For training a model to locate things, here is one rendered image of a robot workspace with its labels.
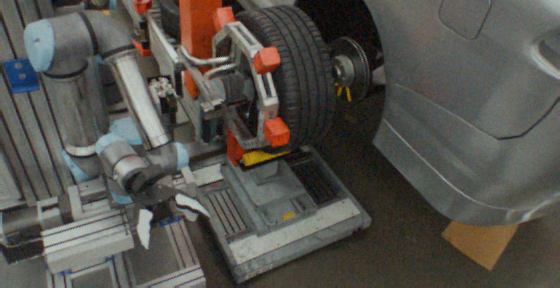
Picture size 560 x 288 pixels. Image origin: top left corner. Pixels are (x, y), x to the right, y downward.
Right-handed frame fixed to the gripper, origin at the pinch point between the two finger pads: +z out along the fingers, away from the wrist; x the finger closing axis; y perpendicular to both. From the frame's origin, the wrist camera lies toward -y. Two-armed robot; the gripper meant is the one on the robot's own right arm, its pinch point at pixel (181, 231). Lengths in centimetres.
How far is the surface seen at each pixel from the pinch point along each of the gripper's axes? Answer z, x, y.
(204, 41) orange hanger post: -111, -82, 25
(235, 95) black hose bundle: -56, -59, 16
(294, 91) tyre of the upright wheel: -44, -78, 12
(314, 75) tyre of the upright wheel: -44, -88, 7
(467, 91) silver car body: 9, -98, -15
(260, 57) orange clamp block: -54, -66, 0
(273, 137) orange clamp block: -39, -67, 28
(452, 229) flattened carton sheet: 15, -180, 99
